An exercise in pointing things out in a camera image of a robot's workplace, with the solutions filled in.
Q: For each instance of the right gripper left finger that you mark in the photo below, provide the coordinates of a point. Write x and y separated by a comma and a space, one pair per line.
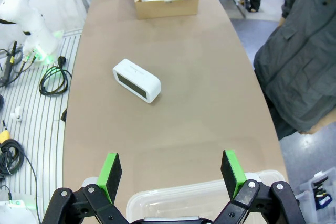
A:
110, 176

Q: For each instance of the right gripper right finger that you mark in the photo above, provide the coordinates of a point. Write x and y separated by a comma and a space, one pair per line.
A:
232, 174

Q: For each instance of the white unwrapped digital clock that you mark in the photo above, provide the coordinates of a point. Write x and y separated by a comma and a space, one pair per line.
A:
139, 75

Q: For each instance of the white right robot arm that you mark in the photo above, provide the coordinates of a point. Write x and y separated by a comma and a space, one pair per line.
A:
13, 213

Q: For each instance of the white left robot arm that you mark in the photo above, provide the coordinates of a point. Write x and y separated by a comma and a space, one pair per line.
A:
34, 32

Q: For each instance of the person's left hand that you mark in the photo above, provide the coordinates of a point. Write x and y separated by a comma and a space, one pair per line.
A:
319, 125

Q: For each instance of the person's right hand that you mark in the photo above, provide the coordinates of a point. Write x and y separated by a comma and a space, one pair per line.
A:
282, 22

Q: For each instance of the clear plastic container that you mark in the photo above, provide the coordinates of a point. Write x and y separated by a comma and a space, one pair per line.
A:
170, 203

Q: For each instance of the clear plastic storage bin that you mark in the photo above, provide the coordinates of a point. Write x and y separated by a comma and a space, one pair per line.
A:
307, 190

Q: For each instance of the small black clamp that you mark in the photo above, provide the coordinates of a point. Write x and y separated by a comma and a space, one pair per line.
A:
63, 115

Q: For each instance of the grooved metal mounting platform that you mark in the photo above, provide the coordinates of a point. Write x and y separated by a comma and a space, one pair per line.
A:
42, 129

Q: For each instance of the small white plastic part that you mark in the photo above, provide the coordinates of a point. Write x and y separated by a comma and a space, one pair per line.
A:
18, 113

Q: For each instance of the person in grey jacket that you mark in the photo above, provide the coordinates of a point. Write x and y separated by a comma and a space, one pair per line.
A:
302, 64

